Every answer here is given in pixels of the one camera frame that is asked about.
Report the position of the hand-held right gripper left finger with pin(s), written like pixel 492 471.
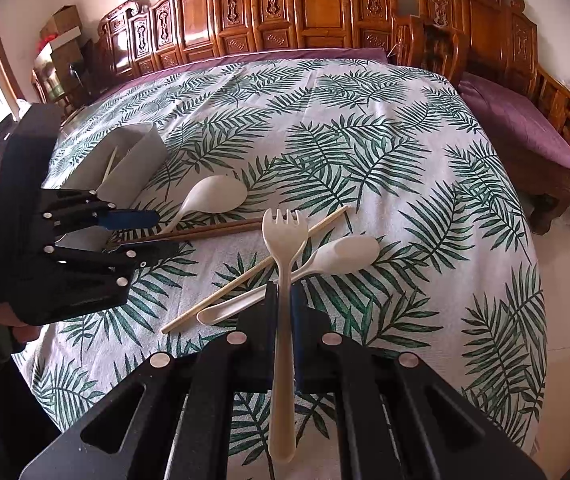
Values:
pixel 264 352

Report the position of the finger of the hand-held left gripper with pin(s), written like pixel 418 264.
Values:
pixel 130 219
pixel 157 250

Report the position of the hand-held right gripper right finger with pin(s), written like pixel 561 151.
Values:
pixel 302 352

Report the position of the grey rectangular container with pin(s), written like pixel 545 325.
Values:
pixel 135 175

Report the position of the dark wooden chopstick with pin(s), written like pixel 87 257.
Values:
pixel 215 226
pixel 215 233

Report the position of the light bamboo chopstick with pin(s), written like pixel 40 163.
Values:
pixel 109 162
pixel 225 290

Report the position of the large white spoon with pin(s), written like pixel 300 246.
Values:
pixel 215 195

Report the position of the white plastic fork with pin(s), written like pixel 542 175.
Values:
pixel 282 260

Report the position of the small white spoon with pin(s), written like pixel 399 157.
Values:
pixel 345 255

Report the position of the dark cabinet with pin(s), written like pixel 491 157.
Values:
pixel 72 72

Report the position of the red cloth bundle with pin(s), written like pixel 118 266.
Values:
pixel 47 42

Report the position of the flat white box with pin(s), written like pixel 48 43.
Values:
pixel 67 40

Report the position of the brown cardboard box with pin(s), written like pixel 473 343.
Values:
pixel 62 20

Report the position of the green leaf print tablecloth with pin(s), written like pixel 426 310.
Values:
pixel 365 160

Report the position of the carved wooden sofa bench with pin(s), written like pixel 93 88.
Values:
pixel 275 5

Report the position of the purple armchair cushion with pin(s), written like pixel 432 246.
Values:
pixel 515 120

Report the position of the carved wooden armchair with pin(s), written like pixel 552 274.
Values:
pixel 490 25

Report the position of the wooden window frame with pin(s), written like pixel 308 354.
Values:
pixel 2 55

